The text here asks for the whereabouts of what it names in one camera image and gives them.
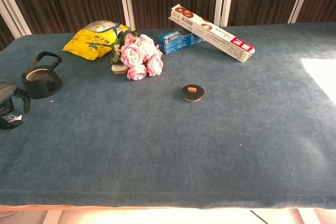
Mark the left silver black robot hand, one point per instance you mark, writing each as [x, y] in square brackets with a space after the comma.
[8, 91]

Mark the black teapot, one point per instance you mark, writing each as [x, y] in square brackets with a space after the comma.
[39, 87]

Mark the yellow snack bag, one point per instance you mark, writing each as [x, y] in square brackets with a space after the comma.
[86, 43]

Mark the black round puck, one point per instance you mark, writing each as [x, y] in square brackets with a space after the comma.
[192, 94]

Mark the beige rectangular box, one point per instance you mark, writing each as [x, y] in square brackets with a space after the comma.
[119, 69]

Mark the pink rose bouquet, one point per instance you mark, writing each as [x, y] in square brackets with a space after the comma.
[136, 53]

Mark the blue tablecloth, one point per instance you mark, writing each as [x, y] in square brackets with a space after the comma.
[168, 134]

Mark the blue cookie box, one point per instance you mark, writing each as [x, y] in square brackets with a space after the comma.
[178, 43]

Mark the long white cookie box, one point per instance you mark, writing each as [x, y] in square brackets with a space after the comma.
[215, 35]

